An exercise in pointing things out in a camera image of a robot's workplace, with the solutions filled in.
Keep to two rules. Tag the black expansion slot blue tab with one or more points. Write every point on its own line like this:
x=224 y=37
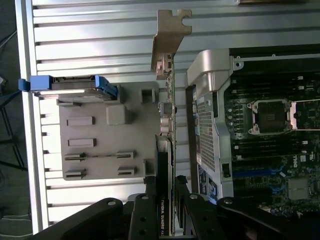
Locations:
x=252 y=192

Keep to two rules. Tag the silver hard disk drive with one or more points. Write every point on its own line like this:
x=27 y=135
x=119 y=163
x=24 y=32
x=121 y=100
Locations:
x=72 y=80

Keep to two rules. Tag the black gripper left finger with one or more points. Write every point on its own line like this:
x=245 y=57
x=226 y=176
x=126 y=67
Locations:
x=146 y=220

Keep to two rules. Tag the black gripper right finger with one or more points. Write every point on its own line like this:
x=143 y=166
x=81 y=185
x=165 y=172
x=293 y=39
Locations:
x=205 y=220

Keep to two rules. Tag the silver chipset heatsink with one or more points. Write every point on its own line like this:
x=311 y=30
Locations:
x=298 y=188

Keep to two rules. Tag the green motherboard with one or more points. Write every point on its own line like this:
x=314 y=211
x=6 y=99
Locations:
x=275 y=165

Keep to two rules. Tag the metal socket cover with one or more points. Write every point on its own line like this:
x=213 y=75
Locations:
x=307 y=115

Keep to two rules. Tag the CPU socket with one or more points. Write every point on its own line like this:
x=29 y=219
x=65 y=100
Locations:
x=271 y=117

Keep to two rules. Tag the open grey PC case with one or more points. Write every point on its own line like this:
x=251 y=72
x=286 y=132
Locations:
x=207 y=75

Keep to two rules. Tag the black RAM slot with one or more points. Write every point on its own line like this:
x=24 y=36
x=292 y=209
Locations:
x=270 y=92
x=272 y=140
x=304 y=151
x=270 y=87
x=272 y=145
x=272 y=149
x=270 y=78
x=270 y=82

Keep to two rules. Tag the grey plastic parts rack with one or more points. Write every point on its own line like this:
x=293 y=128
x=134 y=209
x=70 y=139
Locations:
x=105 y=150

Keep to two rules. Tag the blue disk caddy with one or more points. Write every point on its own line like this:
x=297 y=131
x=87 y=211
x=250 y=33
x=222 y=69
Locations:
x=40 y=83

